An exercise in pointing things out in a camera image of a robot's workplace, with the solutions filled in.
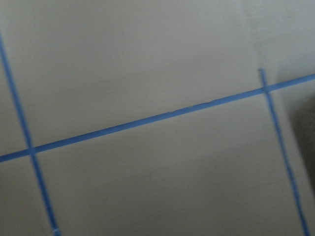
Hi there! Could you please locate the brown wicker basket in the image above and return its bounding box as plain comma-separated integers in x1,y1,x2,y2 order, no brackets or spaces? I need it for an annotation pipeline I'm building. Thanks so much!
291,96,315,195

